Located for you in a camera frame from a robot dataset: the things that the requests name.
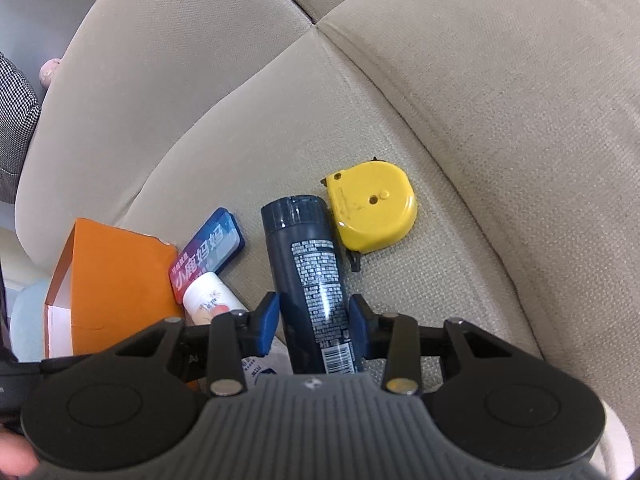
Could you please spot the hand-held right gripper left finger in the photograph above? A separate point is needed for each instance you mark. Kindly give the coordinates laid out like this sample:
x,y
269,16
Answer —
x,y
267,325

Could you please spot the pink plush toy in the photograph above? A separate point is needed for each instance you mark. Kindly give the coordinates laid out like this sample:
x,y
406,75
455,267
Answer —
x,y
50,72

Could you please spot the dark blue bottle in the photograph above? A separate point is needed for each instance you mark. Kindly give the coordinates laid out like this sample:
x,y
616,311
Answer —
x,y
307,270

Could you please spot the red and blue packet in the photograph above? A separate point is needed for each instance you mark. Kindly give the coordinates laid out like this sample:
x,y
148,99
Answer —
x,y
210,250

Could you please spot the beige fabric sofa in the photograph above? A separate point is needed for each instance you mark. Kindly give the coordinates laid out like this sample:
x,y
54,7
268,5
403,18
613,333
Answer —
x,y
450,110

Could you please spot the small white bottle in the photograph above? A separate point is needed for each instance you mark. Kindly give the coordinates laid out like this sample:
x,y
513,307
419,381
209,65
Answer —
x,y
212,300

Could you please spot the person's left hand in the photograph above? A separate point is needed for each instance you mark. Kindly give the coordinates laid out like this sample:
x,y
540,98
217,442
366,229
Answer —
x,y
15,455

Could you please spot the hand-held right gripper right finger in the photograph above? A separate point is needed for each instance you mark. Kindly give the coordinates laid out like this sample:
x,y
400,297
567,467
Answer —
x,y
360,327

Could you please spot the houndstooth pillow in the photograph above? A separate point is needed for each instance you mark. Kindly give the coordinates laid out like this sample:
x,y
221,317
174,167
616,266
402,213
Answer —
x,y
17,125

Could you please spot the yellow tape measure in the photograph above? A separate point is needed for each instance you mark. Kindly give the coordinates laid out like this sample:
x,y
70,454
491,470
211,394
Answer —
x,y
375,210

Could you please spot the orange cardboard box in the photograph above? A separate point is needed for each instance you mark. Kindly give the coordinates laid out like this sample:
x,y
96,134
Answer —
x,y
115,280

